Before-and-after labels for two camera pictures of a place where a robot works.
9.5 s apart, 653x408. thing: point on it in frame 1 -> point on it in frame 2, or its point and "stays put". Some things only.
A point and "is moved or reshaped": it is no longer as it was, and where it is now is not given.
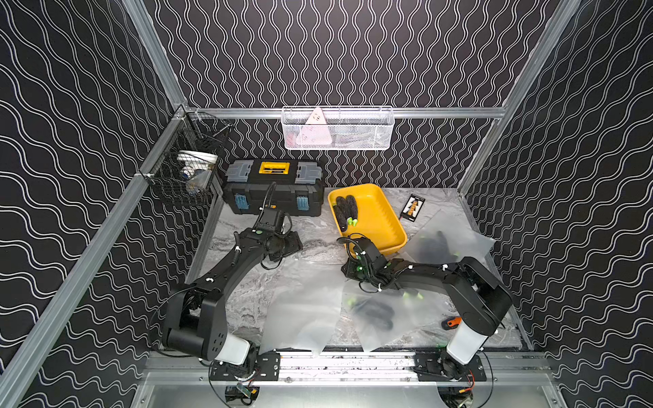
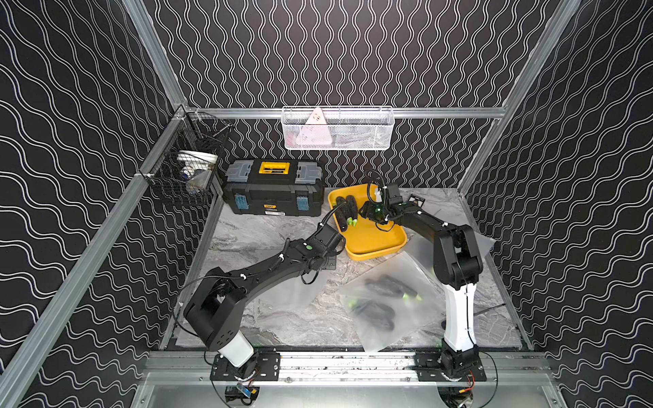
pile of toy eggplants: x=345 y=210 stays put
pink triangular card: x=315 y=131 stays put
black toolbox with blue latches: x=299 y=189 stays put
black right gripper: x=347 y=268 -> x=366 y=211
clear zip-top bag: x=305 y=308 is moved or reshaped
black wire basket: x=182 y=171 stays put
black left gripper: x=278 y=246 -> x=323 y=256
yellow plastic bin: x=377 y=219 stays put
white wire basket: x=337 y=127 stays put
